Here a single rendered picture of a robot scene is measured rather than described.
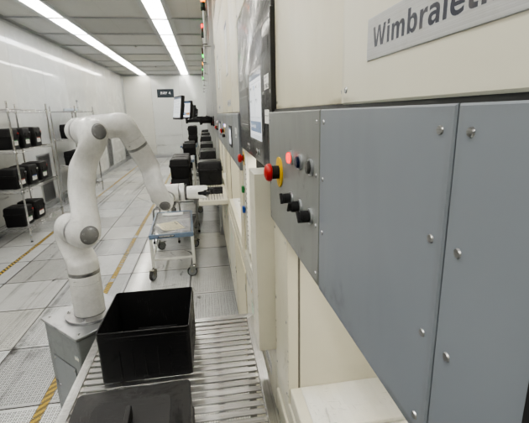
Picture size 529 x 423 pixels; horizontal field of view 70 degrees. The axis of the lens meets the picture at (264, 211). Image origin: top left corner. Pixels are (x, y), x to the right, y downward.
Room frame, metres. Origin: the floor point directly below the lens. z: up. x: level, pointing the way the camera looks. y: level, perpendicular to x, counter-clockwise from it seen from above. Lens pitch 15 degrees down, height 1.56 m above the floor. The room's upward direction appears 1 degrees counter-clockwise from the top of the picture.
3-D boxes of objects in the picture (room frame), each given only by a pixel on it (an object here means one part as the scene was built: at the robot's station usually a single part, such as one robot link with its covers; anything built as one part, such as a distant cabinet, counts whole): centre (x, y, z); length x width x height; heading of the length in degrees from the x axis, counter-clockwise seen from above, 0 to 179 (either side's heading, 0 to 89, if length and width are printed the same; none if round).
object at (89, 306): (1.43, 0.74, 0.85); 0.19 x 0.19 x 0.18
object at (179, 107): (4.71, 0.83, 1.59); 0.50 x 0.41 x 0.36; 99
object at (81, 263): (1.45, 0.76, 1.07); 0.19 x 0.12 x 0.24; 48
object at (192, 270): (3.89, 0.97, 0.24); 0.97 x 0.52 x 0.48; 11
